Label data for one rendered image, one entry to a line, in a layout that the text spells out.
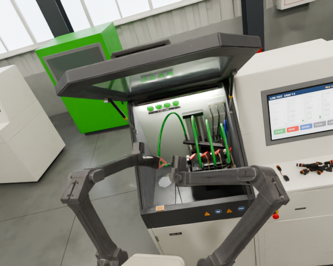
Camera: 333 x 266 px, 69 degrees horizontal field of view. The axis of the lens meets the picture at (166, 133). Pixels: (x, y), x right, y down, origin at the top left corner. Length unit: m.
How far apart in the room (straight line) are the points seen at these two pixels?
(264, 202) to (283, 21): 5.19
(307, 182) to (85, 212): 1.19
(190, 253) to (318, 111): 1.27
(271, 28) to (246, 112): 4.31
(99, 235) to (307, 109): 1.27
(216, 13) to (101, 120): 3.00
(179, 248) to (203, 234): 0.23
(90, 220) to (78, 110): 3.53
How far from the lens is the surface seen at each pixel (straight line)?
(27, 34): 5.71
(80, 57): 3.94
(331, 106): 1.65
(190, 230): 1.72
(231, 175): 0.87
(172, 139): 1.83
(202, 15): 5.22
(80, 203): 0.88
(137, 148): 1.28
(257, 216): 0.81
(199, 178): 0.99
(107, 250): 1.04
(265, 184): 0.77
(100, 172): 0.92
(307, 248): 2.09
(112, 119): 4.28
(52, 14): 4.99
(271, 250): 2.02
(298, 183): 1.57
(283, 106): 1.54
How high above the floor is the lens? 2.14
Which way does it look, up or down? 34 degrees down
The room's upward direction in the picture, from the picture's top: 17 degrees counter-clockwise
